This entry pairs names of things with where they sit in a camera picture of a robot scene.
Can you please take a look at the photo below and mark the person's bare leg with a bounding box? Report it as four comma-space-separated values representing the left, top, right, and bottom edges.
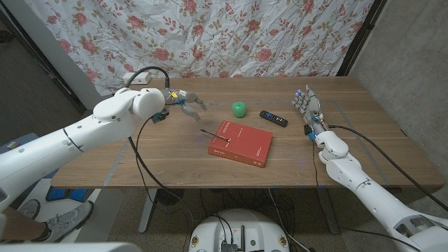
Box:
0, 206, 48, 242

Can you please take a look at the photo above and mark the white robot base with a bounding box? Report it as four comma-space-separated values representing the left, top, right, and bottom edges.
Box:
188, 209, 291, 252

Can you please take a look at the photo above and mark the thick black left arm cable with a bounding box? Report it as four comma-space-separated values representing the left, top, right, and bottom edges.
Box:
125, 66, 195, 252

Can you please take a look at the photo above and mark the grey sneaker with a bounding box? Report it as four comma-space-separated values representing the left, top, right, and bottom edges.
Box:
30, 200, 95, 243
15, 199, 41, 221

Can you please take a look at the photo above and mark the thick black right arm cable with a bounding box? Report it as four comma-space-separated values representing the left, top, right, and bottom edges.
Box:
328, 125, 448, 213

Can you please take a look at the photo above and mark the black mechanical pencil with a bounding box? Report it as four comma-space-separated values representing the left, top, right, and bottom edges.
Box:
199, 129, 231, 143

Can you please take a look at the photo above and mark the red hardcover book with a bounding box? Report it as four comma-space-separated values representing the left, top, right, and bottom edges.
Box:
207, 120, 274, 169

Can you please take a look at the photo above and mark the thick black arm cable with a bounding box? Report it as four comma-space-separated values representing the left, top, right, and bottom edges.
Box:
328, 125, 448, 213
125, 66, 195, 252

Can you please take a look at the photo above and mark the blue floor item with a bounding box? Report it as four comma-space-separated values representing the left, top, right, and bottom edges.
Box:
45, 186, 95, 203

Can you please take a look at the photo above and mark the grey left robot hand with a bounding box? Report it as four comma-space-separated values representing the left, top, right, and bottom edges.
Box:
164, 89, 208, 124

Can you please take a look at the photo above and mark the black floor cable tangle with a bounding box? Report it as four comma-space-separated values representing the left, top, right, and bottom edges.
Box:
199, 188, 298, 234

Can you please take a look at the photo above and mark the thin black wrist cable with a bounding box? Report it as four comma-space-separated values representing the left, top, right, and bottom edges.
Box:
134, 117, 158, 211
311, 139, 421, 251

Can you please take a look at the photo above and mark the black TV remote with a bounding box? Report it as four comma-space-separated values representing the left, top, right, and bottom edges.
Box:
259, 110, 289, 128

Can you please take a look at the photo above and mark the blue storage bin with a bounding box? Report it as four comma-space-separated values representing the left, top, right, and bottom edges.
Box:
0, 132, 41, 155

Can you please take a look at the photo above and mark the floral backdrop sheet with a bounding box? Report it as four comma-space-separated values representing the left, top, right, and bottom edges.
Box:
23, 0, 375, 97

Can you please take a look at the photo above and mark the white power strip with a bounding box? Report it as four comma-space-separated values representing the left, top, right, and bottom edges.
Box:
122, 71, 152, 85

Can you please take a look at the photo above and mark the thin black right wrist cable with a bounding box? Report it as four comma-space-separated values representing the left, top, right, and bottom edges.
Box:
311, 139, 421, 251

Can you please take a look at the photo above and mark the grey table leg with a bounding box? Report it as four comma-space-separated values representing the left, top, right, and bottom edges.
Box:
316, 187, 340, 235

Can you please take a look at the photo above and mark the black backdrop stand pole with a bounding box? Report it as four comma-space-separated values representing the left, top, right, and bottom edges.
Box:
336, 0, 388, 77

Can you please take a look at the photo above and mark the white table leg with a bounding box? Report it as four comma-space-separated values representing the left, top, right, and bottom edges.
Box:
139, 188, 158, 235

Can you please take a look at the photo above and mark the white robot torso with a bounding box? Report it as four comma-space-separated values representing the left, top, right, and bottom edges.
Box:
0, 241, 143, 252

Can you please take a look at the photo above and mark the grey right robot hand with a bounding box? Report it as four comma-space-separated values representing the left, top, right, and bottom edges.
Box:
291, 84, 329, 136

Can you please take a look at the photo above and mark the black round floor fan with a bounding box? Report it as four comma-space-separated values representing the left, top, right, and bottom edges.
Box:
155, 188, 186, 206

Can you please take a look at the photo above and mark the thin black left wrist cable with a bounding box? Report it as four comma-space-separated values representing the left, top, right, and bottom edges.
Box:
134, 117, 158, 211

